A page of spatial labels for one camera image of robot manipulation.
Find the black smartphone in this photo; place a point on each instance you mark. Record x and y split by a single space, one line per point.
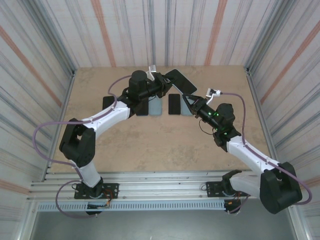
142 112
174 103
182 80
108 105

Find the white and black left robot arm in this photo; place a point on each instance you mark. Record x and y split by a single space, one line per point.
77 147

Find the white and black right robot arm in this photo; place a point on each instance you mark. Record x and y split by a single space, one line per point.
280 192

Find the grey metal panel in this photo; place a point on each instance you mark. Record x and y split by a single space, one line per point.
160 227

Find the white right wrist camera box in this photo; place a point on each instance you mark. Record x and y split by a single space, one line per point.
212 92

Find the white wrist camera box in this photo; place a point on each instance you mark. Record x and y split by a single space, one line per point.
152 70
212 92

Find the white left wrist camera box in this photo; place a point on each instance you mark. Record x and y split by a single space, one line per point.
152 70

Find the aluminium table edge rail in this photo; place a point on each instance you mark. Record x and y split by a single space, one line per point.
67 95
252 87

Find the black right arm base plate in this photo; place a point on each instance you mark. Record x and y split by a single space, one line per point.
212 190

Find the aluminium mounting rail frame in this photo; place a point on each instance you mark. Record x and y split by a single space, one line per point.
160 185

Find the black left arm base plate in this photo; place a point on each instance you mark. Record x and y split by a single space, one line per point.
112 188

